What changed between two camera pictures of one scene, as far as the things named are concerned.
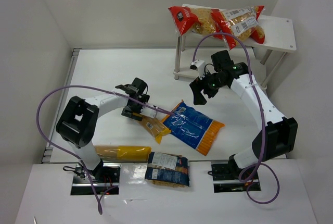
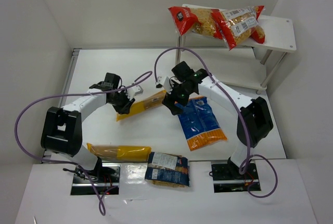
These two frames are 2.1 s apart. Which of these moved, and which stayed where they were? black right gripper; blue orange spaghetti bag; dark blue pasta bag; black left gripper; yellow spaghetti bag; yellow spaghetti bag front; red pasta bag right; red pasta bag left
Moved: yellow spaghetti bag; black right gripper; blue orange spaghetti bag; black left gripper
Stayed: red pasta bag right; red pasta bag left; dark blue pasta bag; yellow spaghetti bag front
